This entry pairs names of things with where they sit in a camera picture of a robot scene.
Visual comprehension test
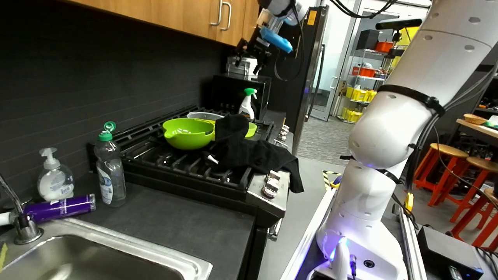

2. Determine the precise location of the black cloth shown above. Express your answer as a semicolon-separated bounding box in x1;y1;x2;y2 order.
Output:
206;111;307;194

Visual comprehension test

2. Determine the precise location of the white spray bottle green trigger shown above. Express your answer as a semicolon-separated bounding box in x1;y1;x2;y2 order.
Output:
237;85;260;121

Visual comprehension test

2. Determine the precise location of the black countertop appliance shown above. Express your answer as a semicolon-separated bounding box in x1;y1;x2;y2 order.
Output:
209;72;271;118

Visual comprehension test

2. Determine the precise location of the black gas stove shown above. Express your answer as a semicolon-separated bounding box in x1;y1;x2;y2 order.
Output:
84;105;297;230

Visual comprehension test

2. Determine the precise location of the silver metal kitchen appliance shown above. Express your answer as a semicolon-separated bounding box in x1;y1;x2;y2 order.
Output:
226;54;260;80

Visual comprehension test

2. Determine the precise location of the black refrigerator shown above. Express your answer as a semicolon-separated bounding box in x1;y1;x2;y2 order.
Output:
248;4;330;152

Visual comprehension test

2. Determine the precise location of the yellow black hazard tape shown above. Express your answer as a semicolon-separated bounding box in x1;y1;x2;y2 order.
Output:
321;169;344;189

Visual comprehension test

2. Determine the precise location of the yellow storage bin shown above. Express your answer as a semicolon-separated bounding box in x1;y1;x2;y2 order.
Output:
344;83;378;105
341;107;364;124

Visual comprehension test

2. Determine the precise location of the orange storage bin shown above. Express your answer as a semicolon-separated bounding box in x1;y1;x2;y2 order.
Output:
352;63;386;79

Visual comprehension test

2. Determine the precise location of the metal storage shelf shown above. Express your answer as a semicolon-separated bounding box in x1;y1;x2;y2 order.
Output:
339;27;411;125

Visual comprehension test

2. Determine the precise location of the clear dish soap bottle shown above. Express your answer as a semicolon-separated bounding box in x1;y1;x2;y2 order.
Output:
94;119;129;208

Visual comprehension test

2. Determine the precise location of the wooden upper cabinet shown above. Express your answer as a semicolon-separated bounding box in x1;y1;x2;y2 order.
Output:
67;0;262;48

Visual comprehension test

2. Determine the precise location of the stainless steel sink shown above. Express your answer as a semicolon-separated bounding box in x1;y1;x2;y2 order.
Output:
0;216;215;280

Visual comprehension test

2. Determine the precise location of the black overhead bar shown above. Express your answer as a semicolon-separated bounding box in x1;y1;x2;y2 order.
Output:
374;16;425;30

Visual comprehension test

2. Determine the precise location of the orange wooden stool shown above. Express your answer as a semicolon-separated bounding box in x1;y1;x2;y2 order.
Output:
470;189;498;250
413;141;472;208
450;153;498;239

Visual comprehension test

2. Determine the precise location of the purple bottle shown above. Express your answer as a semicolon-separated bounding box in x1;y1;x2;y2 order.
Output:
22;192;98;225

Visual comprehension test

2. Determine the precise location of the black electronics box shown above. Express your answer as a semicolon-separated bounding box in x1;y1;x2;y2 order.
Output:
417;223;487;280

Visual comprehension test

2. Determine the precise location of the wooden work table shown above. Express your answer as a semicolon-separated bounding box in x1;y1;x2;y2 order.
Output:
455;111;498;142

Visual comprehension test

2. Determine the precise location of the silver faucet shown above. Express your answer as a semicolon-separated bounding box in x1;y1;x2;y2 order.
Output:
0;175;44;245

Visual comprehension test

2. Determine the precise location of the big green bowl with handle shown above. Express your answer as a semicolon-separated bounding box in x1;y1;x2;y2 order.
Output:
161;116;218;152

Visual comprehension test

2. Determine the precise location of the silver cabinet handle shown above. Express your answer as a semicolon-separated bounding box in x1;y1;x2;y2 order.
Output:
209;0;224;27
220;0;235;30

